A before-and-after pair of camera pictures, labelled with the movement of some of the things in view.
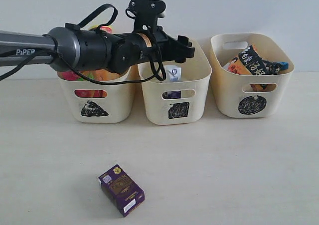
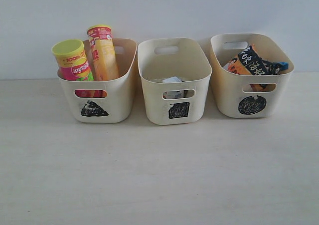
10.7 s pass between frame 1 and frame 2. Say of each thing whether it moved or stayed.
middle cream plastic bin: stayed
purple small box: moved
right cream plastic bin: stayed
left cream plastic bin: stayed
